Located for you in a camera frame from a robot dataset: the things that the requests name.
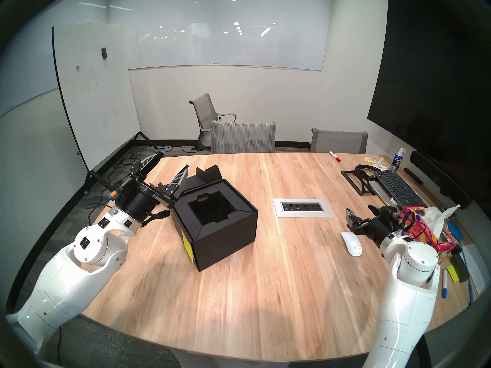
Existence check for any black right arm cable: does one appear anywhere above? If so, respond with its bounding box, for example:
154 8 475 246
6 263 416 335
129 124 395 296
399 210 426 241

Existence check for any large black wall screen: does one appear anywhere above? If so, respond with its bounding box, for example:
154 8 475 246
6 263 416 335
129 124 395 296
367 0 491 187

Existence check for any white computer mouse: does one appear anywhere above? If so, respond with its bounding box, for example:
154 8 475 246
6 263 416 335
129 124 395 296
341 231 363 257

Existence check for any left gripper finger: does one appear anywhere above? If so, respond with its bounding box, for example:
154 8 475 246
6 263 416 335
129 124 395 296
157 164 190 203
130 151 165 181

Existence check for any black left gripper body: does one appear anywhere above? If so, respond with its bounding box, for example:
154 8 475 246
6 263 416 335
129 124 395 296
115 172 180 226

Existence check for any black folding laptop stand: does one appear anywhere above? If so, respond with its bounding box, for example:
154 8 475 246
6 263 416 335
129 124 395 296
341 168 378 196

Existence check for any grey office chair with armrests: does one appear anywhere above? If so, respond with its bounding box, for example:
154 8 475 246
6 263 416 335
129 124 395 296
189 93 237 151

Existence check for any white tissue sheet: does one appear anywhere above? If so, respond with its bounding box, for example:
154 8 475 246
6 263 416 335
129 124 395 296
421 204 461 237

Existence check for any black braided left cable sleeve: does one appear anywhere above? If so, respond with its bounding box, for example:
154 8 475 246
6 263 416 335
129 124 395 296
142 210 170 228

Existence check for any white paper sheet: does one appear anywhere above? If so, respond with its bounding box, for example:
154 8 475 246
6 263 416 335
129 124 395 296
462 245 489 295

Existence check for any mobile whiteboard on stand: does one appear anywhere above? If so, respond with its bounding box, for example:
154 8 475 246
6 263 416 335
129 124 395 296
51 24 160 195

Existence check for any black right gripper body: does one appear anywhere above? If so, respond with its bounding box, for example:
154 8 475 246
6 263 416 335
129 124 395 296
352 216 400 246

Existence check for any black keyboard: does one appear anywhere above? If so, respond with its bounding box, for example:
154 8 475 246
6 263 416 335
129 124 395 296
373 169 426 209

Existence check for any whiteboard cleaner spray bottle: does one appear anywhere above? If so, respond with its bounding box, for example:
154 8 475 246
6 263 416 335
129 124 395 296
389 148 406 172

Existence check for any black cardboard box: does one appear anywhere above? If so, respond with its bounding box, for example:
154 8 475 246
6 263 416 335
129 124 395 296
169 165 258 272

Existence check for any silver table power outlet panel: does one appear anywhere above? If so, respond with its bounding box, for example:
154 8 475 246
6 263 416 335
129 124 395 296
273 198 333 218

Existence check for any black video conference bar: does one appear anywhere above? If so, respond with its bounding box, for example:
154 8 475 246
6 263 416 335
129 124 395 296
409 151 472 210

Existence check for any black felt board eraser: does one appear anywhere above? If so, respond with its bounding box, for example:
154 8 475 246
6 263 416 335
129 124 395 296
450 252 470 283

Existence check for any grey mesh office chair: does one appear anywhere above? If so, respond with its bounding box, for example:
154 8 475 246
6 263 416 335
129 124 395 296
211 120 276 154
310 128 368 154

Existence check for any large wall glass whiteboard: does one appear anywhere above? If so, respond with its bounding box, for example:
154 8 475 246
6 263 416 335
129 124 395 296
107 0 332 71

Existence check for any red floral tissue box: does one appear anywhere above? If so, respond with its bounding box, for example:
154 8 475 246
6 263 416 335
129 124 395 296
401 206 457 271

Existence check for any black floor cable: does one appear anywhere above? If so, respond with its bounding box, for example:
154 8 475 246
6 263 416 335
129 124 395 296
84 143 202 218

